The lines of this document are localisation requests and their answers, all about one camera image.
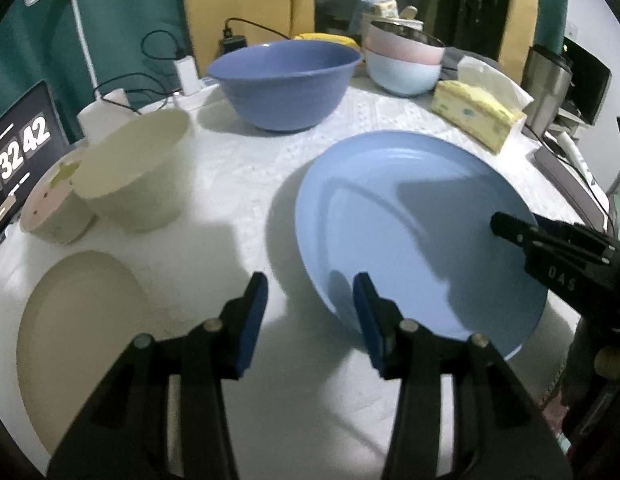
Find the cream plate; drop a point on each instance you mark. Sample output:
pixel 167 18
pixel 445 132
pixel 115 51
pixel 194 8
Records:
pixel 75 320

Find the white basket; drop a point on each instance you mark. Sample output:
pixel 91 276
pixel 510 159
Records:
pixel 389 22

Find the steel tumbler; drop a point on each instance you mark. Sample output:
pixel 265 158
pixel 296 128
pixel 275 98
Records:
pixel 544 90

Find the yellow wipes packet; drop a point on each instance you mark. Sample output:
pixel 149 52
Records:
pixel 325 39

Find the white power strip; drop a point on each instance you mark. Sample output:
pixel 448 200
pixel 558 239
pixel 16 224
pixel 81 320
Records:
pixel 200 99

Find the green curtain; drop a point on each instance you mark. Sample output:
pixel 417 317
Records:
pixel 120 5

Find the small yellow tissue pack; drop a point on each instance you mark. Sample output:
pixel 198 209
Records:
pixel 385 8

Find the large blue bowl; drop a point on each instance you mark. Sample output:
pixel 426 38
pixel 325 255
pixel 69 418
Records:
pixel 285 100

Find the cream bowl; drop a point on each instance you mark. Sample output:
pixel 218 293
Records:
pixel 140 195

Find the white desk lamp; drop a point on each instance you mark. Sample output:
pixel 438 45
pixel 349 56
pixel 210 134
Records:
pixel 102 115

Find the pink bowl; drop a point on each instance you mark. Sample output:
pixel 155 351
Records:
pixel 404 50

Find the light blue bowl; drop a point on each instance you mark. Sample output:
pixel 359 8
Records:
pixel 404 77

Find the strawberry print bowl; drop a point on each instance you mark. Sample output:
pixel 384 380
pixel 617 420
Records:
pixel 55 220

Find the dark monitor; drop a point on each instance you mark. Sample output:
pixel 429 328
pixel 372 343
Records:
pixel 589 80

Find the black charger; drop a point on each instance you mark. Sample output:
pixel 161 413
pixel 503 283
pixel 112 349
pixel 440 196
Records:
pixel 233 45

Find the white charger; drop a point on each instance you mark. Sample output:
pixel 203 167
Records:
pixel 186 75

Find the white tube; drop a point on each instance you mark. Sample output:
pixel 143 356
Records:
pixel 579 157

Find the light blue plate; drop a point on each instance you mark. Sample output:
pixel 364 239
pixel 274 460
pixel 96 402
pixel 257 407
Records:
pixel 414 240

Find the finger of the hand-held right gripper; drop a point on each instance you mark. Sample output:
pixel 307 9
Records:
pixel 514 227

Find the steel bowl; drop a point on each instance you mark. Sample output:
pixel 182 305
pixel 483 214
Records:
pixel 422 35

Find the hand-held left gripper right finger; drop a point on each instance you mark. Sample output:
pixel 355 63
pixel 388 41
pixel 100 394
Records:
pixel 367 315

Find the tablet with clock display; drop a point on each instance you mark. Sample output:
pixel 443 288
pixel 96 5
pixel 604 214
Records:
pixel 20 150

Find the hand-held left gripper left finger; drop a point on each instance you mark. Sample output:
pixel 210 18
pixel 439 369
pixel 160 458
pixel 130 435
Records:
pixel 252 320

